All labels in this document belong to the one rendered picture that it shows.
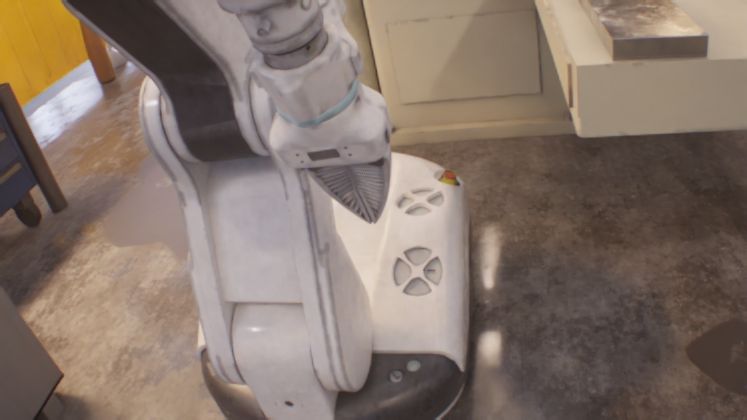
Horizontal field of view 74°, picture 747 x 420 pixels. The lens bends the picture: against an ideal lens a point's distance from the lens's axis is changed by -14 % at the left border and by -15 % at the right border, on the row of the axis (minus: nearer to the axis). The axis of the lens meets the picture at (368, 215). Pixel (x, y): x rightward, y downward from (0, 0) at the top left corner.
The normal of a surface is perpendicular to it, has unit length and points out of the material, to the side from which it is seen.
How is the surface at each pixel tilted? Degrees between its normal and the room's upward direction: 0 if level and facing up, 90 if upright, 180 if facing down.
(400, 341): 38
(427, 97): 90
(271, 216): 66
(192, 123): 78
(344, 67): 106
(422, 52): 90
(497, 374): 0
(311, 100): 101
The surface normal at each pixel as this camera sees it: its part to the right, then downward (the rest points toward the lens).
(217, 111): -0.22, 0.40
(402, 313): -0.26, -0.28
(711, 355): -0.19, -0.81
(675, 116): -0.18, 0.59
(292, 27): 0.44, 0.70
